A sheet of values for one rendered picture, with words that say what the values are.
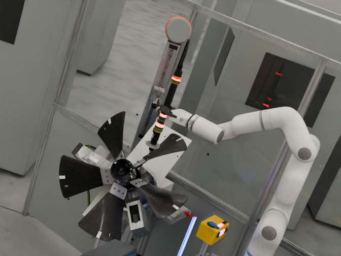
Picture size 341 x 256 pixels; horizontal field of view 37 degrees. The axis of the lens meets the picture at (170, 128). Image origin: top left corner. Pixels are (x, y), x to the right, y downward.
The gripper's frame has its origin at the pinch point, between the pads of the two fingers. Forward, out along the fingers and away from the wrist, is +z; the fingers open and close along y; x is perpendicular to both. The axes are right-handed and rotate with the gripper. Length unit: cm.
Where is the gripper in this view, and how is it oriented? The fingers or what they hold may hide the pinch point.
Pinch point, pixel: (165, 108)
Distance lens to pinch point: 245.8
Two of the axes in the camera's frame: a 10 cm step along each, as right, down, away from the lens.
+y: 5.2, -1.1, 8.5
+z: -7.9, -4.3, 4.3
